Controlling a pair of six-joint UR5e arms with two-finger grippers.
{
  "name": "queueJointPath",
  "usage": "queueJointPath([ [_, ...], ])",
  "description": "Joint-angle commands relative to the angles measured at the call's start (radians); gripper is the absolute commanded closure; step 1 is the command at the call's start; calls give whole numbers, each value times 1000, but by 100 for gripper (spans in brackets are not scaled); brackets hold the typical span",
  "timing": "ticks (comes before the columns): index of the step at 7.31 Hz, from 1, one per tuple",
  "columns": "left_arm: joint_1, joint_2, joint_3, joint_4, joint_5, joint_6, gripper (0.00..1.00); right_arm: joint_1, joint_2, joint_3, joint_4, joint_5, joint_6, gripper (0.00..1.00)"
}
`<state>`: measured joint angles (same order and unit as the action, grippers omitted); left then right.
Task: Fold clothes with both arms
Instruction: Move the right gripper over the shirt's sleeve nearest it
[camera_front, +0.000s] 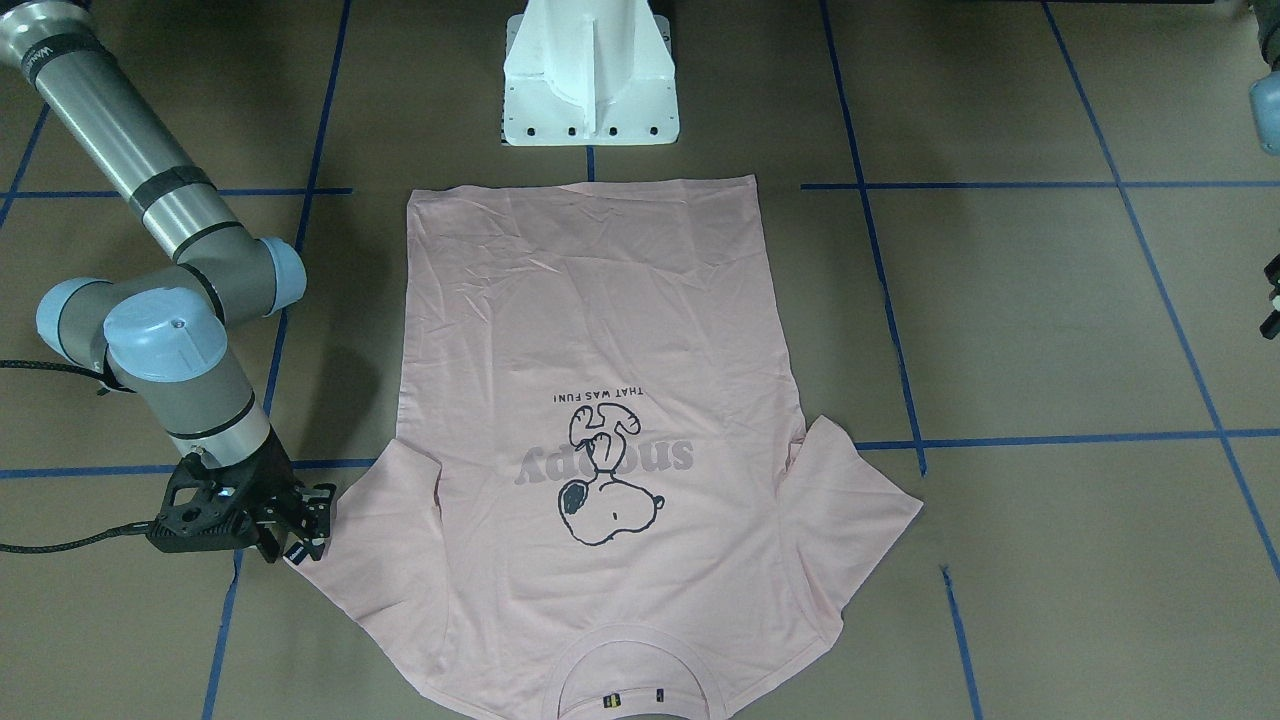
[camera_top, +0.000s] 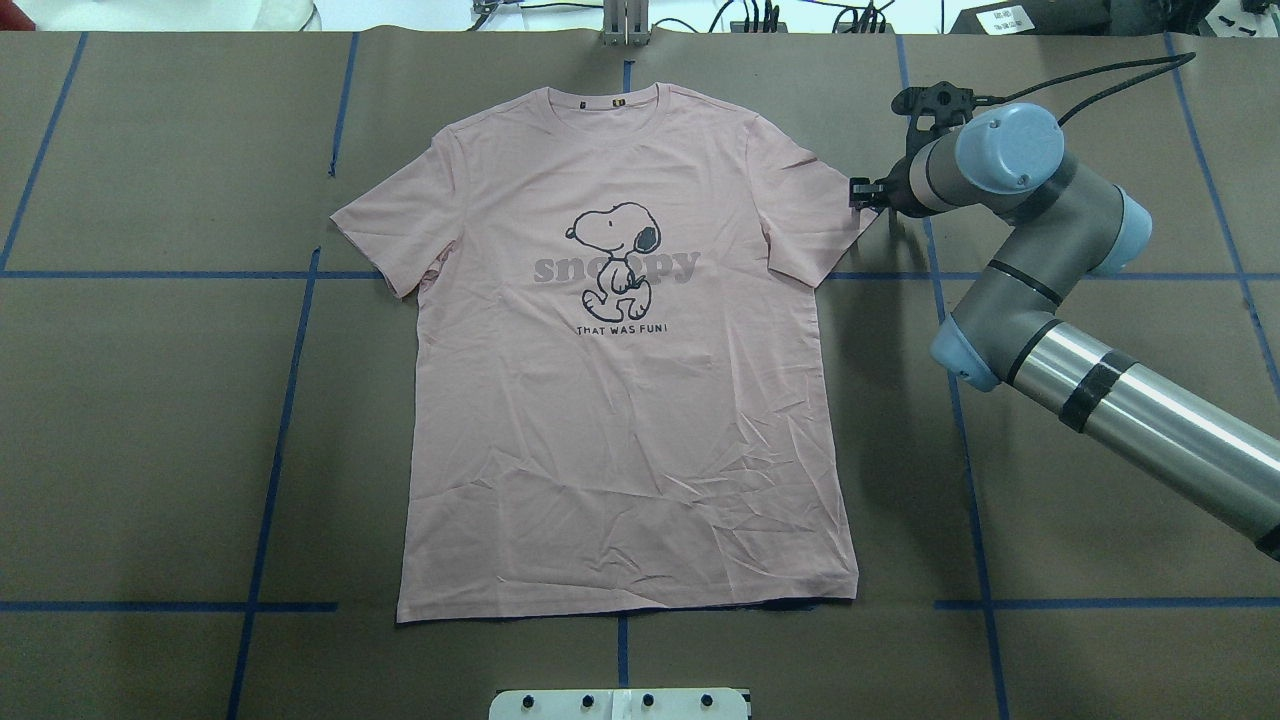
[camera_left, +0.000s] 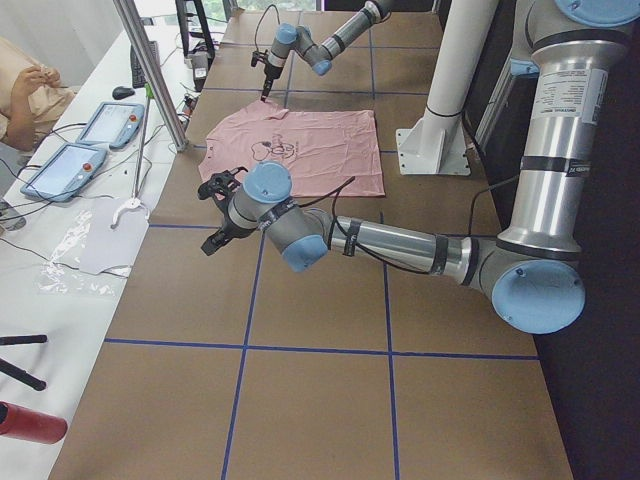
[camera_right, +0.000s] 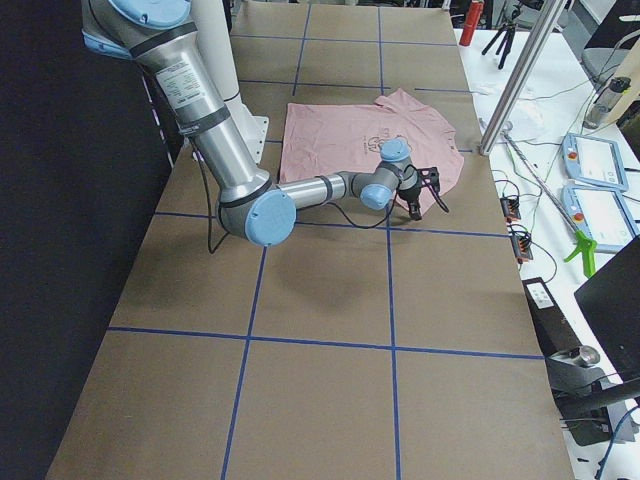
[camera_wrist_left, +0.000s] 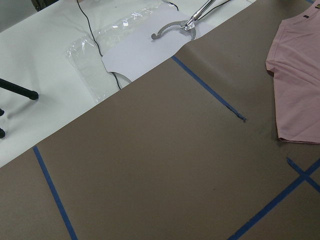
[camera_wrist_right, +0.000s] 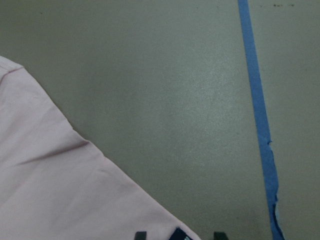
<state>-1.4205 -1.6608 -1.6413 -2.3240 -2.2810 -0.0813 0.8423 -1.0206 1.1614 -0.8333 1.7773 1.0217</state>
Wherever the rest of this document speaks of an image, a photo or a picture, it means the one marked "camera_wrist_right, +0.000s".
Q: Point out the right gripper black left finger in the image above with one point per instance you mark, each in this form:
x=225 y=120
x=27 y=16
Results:
x=140 y=235

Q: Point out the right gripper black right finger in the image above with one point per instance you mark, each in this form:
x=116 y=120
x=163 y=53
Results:
x=219 y=235

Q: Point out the pink Snoopy t-shirt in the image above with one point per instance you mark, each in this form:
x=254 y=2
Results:
x=56 y=185

